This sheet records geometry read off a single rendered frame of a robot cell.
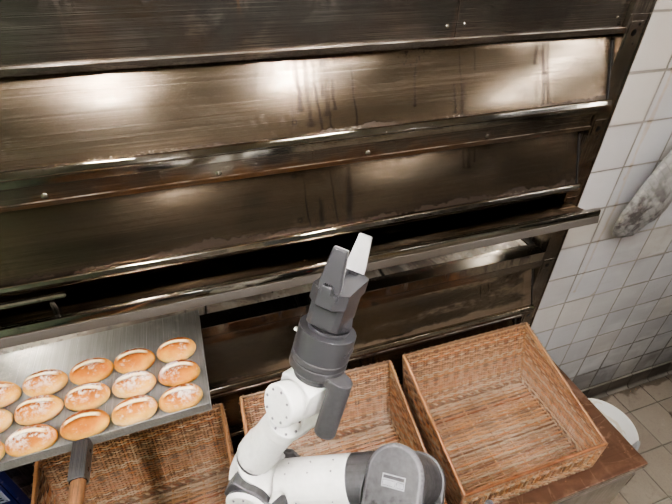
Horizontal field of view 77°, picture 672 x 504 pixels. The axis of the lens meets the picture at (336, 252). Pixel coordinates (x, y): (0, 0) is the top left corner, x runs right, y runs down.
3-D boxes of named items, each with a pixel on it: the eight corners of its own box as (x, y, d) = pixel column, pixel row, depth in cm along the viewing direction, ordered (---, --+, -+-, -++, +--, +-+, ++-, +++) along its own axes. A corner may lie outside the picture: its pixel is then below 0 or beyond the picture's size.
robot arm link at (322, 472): (271, 472, 90) (369, 465, 82) (246, 536, 79) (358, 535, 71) (246, 434, 85) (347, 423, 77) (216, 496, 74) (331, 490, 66)
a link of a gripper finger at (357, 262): (355, 231, 64) (344, 268, 66) (375, 238, 63) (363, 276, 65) (359, 229, 65) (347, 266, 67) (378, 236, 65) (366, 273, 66)
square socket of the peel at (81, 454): (90, 483, 88) (85, 475, 86) (71, 489, 87) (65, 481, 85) (95, 443, 95) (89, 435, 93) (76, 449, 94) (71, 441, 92)
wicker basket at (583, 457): (393, 397, 174) (399, 352, 158) (510, 363, 188) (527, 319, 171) (455, 522, 137) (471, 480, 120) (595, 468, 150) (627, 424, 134)
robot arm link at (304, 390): (323, 330, 70) (306, 386, 74) (271, 342, 63) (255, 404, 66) (373, 369, 63) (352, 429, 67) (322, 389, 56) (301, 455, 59)
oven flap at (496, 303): (9, 439, 123) (-15, 380, 117) (526, 305, 168) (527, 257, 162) (2, 450, 119) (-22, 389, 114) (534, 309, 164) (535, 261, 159)
